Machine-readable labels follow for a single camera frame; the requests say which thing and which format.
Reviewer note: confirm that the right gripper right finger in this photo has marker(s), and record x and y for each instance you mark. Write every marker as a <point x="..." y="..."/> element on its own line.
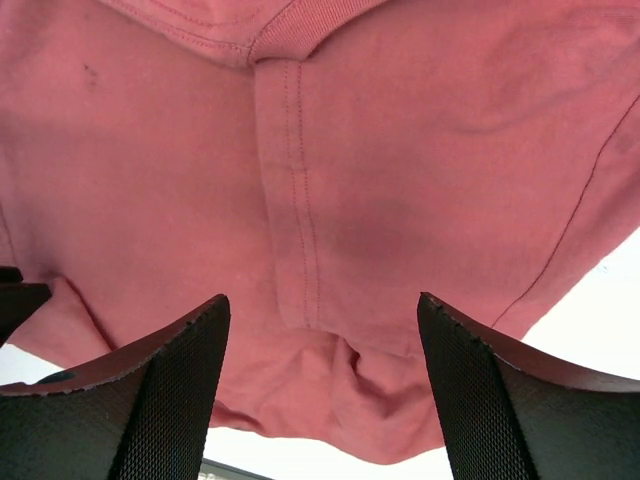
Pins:
<point x="510" y="411"/>

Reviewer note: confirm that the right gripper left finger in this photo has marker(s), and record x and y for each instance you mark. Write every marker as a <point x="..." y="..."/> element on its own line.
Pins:
<point x="140" y="412"/>

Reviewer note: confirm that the pink t shirt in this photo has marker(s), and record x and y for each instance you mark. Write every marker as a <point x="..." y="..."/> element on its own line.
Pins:
<point x="321" y="163"/>

